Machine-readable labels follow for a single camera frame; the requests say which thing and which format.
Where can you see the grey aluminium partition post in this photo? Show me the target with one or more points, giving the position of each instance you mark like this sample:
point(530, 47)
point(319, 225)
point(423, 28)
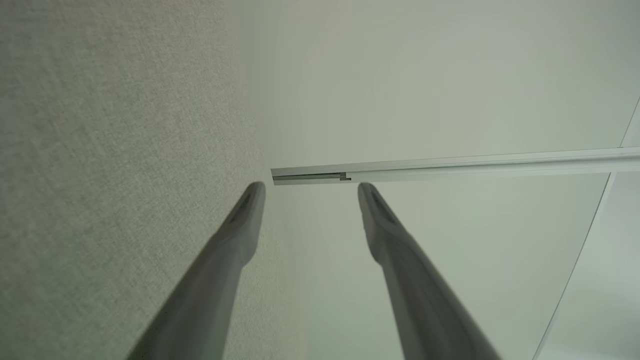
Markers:
point(475, 166)

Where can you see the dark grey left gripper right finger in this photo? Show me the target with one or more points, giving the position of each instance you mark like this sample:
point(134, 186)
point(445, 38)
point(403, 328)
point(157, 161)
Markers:
point(415, 290)

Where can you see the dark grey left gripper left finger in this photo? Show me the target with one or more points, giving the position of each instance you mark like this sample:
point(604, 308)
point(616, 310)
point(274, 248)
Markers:
point(220, 280)

